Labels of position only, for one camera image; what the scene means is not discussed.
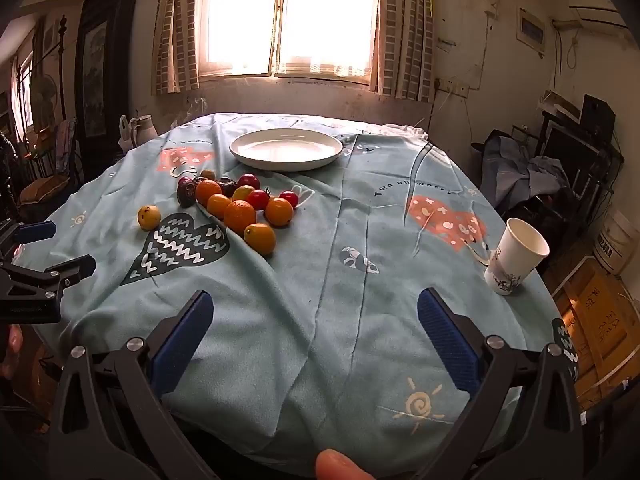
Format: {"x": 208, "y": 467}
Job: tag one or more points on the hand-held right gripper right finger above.
{"x": 448, "y": 345}

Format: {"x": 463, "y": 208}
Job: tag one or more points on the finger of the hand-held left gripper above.
{"x": 65, "y": 267}
{"x": 36, "y": 232}

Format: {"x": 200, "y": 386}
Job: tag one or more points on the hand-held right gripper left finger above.
{"x": 181, "y": 342}

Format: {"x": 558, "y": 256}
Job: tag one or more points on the yellow loquat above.
{"x": 149, "y": 216}

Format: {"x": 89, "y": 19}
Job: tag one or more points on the orange kumquat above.
{"x": 279, "y": 211}
{"x": 243, "y": 192}
{"x": 218, "y": 206}
{"x": 260, "y": 238}

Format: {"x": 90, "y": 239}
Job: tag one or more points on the orange mandarin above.
{"x": 208, "y": 192}
{"x": 239, "y": 216}

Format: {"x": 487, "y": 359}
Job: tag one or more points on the dark water chestnut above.
{"x": 186, "y": 192}
{"x": 228, "y": 186}

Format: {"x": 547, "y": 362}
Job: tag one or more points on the red cherry tomato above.
{"x": 248, "y": 180}
{"x": 258, "y": 200}
{"x": 289, "y": 199}

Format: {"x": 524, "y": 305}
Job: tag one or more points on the white round plate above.
{"x": 285, "y": 150}

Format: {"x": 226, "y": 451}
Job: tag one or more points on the person's left hand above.
{"x": 12, "y": 352}

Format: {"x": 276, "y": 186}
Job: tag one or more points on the person's right hand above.
{"x": 340, "y": 466}

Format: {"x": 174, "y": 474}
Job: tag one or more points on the brown chair cushion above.
{"x": 45, "y": 189}

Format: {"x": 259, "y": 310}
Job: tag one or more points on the white paper cup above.
{"x": 515, "y": 255}

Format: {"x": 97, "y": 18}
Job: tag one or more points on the standing fan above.
{"x": 45, "y": 97}

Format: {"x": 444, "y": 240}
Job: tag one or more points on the light blue printed tablecloth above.
{"x": 310, "y": 280}

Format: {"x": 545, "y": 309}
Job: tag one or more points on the white pitcher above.
{"x": 144, "y": 132}

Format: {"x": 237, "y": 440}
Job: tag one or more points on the brown longan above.
{"x": 207, "y": 175}

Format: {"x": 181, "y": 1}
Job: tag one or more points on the dark framed painting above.
{"x": 102, "y": 70}

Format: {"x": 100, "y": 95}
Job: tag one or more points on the pile of grey clothes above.
{"x": 525, "y": 170}

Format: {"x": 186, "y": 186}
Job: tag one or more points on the white plastic bucket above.
{"x": 614, "y": 242}

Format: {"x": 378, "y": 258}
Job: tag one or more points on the white under cloth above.
{"x": 407, "y": 131}

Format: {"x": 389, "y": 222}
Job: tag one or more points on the black monitor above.
{"x": 567, "y": 152}

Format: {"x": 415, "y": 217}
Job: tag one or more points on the checked curtain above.
{"x": 175, "y": 35}
{"x": 405, "y": 30}

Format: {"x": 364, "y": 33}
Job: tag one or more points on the black speaker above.
{"x": 597, "y": 117}

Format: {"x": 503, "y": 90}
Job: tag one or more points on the bright window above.
{"x": 285, "y": 15}

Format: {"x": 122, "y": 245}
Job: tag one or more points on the white air conditioner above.
{"x": 597, "y": 12}

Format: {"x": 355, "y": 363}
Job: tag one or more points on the wall socket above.
{"x": 452, "y": 87}

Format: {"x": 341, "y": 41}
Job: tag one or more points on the white wall electric box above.
{"x": 531, "y": 32}

